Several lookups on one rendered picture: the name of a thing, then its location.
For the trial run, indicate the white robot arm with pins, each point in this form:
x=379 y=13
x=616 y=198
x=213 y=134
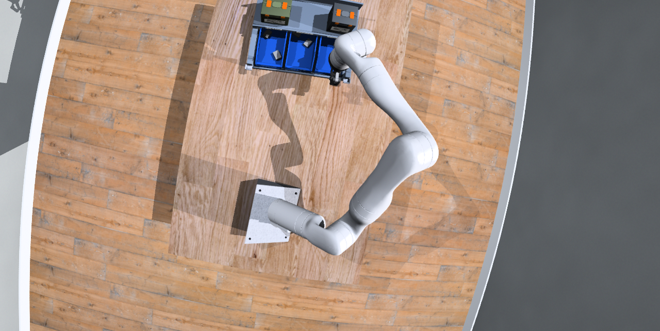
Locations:
x=407 y=154

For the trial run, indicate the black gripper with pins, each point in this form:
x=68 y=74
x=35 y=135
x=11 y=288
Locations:
x=334 y=81

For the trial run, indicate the olive green case with orange latches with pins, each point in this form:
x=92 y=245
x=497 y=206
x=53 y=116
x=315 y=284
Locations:
x=276 y=11

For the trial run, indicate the grey metal shelf rack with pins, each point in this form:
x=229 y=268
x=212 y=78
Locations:
x=306 y=17

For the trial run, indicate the black case with orange grip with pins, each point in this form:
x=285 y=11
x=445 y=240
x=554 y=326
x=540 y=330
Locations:
x=342 y=18

